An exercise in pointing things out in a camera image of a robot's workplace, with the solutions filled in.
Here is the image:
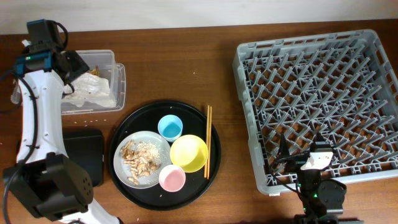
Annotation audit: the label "gold foil wrapper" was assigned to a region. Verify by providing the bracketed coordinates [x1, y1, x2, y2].
[89, 66, 100, 77]

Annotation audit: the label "white napkin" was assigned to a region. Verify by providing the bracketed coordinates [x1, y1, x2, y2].
[63, 73, 116, 108]

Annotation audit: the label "pink cup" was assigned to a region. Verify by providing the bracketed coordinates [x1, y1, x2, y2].
[159, 164, 186, 192]

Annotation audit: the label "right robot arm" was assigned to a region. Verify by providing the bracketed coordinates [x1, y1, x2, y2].
[274, 133, 347, 224]

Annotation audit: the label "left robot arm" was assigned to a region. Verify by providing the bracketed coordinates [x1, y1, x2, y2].
[2, 19, 121, 223]

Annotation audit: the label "clear plastic waste bin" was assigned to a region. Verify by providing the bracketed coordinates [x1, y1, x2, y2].
[11, 49, 127, 116]

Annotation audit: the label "grey dishwasher rack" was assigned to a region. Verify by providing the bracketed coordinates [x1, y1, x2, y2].
[233, 29, 397, 195]

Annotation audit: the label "left wooden chopstick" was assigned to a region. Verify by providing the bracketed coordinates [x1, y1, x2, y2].
[204, 105, 210, 179]

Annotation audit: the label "wooden chopstick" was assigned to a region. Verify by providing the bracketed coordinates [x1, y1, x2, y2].
[204, 105, 210, 179]
[206, 105, 212, 180]

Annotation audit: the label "right wooden chopstick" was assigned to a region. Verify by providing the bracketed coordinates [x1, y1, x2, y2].
[206, 105, 212, 180]

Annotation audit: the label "black rectangular tray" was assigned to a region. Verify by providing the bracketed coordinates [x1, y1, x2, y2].
[63, 129, 104, 187]

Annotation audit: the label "yellow bowl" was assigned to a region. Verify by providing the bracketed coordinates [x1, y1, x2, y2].
[170, 134, 208, 173]

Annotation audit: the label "blue cup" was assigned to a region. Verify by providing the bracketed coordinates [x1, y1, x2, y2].
[157, 114, 183, 142]

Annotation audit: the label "food scraps on plate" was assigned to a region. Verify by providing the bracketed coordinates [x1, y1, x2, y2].
[120, 140, 161, 185]

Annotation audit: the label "grey plate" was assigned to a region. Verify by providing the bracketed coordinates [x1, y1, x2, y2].
[112, 131, 172, 189]

